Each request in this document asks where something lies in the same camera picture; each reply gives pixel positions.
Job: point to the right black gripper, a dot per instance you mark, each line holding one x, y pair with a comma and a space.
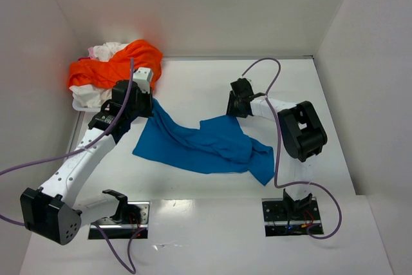
234, 104

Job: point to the orange t shirt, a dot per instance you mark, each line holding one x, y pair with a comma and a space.
106, 74

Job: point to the white t shirt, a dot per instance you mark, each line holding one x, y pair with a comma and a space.
91, 96

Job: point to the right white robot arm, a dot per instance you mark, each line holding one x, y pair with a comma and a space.
301, 132

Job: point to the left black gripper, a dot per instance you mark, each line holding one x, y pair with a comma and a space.
145, 102

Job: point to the blue t shirt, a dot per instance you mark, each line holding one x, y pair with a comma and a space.
218, 146

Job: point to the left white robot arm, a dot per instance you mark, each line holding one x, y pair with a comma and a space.
51, 210

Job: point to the white plastic basket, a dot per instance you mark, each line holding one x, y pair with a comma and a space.
78, 107

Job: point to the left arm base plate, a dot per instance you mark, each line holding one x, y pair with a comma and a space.
137, 218

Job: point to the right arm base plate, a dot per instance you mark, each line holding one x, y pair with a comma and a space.
280, 223

